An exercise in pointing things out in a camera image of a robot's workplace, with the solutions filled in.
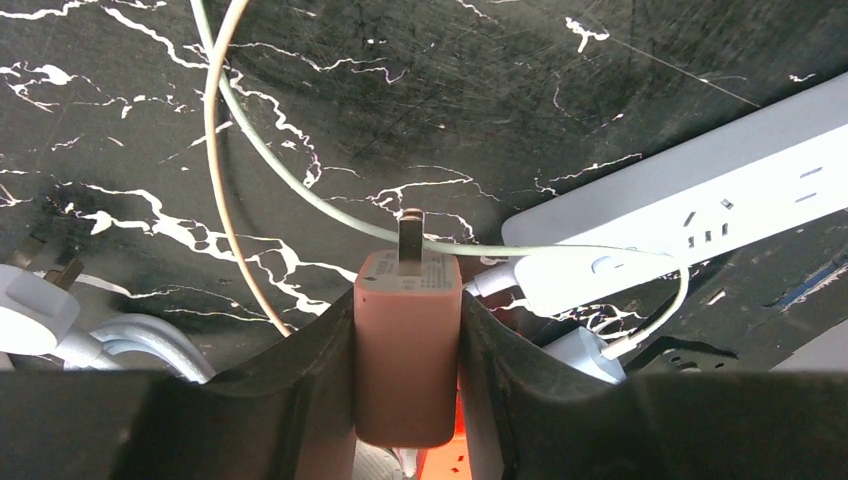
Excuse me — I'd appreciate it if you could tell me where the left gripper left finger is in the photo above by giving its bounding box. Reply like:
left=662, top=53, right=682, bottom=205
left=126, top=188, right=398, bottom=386
left=1, top=293, right=356, bottom=479

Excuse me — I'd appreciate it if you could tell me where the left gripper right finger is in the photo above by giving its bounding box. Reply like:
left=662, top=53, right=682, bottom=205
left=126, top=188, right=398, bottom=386
left=459, top=294, right=847, bottom=479

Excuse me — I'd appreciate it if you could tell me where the light blue charger plug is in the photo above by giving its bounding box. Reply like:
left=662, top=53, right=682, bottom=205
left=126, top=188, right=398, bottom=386
left=542, top=327, right=626, bottom=384

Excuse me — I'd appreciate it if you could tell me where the small pink charger plug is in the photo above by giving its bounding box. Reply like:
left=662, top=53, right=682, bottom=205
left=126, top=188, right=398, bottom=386
left=353, top=209, right=463, bottom=448

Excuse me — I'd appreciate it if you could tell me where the blue power strip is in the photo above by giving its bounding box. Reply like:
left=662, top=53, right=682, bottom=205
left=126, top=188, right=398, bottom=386
left=469, top=76, right=847, bottom=316

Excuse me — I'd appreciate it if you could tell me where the red cube socket adapter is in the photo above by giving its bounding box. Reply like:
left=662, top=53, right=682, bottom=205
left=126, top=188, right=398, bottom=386
left=416, top=390, right=472, bottom=480

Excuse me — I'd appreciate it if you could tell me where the light blue power cord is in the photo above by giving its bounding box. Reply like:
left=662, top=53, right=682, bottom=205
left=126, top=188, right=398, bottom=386
left=0, top=231, right=217, bottom=386

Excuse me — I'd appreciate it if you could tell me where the thin pink cable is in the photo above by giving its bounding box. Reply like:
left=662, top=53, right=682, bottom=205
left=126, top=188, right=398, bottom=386
left=203, top=0, right=293, bottom=338

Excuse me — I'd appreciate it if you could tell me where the thin green charging cable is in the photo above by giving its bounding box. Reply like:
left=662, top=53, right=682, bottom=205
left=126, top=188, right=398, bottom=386
left=188, top=0, right=692, bottom=362

